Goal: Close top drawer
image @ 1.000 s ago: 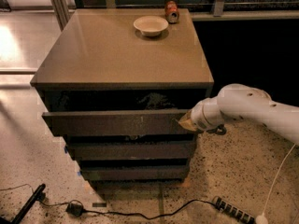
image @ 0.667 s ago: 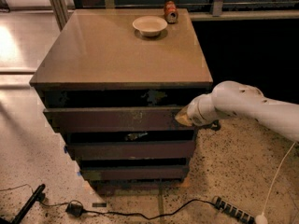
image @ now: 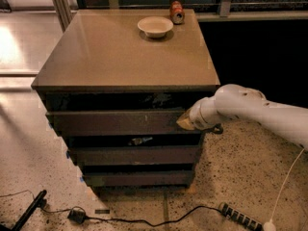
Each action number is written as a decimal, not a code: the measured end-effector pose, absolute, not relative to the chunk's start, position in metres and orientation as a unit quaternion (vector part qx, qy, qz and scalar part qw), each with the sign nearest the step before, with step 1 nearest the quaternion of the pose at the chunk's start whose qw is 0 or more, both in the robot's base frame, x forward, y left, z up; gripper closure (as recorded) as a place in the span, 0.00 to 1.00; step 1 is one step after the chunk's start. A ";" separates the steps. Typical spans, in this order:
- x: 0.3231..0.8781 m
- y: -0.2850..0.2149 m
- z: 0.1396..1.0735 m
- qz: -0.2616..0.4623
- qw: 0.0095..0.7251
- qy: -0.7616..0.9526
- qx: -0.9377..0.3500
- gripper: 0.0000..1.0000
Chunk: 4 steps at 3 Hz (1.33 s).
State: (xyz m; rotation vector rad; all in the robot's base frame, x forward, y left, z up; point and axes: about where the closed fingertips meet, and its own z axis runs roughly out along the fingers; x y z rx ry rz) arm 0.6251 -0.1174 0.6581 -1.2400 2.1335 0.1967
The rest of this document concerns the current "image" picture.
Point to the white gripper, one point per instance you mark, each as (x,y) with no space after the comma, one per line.
(196,116)

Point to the grey top drawer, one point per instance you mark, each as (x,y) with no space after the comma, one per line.
(116,123)

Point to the grey drawer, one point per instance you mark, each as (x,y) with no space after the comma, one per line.
(140,155)
(152,178)
(116,123)

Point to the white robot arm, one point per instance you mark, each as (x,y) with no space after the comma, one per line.
(232,102)

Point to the grey middle drawer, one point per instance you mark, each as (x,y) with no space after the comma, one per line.
(140,155)

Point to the grey bottom drawer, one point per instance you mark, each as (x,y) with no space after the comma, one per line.
(152,178)

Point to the grey drawer cabinet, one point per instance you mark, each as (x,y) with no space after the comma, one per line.
(104,62)

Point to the green chip bag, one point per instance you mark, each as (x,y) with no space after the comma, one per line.
(139,141)

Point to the black power strip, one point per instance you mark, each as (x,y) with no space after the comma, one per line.
(239,217)

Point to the white bowl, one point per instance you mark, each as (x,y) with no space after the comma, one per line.
(155,26)

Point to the orange soda can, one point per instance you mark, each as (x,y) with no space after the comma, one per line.
(176,11)

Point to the white plug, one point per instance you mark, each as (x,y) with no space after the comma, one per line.
(269,226)

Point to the black power adapter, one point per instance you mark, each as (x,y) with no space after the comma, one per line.
(77,215)

